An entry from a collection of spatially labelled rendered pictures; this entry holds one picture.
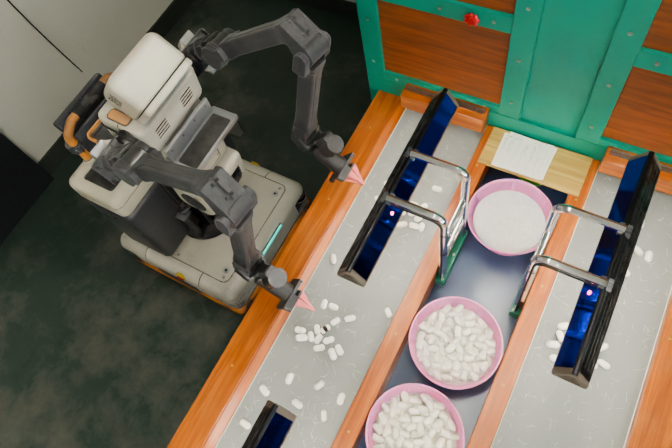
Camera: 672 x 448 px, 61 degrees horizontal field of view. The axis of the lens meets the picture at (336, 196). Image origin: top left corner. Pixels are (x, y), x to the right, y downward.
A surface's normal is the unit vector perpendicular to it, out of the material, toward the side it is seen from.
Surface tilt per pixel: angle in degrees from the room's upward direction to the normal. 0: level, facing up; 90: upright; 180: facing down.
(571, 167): 0
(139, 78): 42
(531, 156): 0
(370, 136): 0
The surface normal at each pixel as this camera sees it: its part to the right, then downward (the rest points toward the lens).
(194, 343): -0.15, -0.47
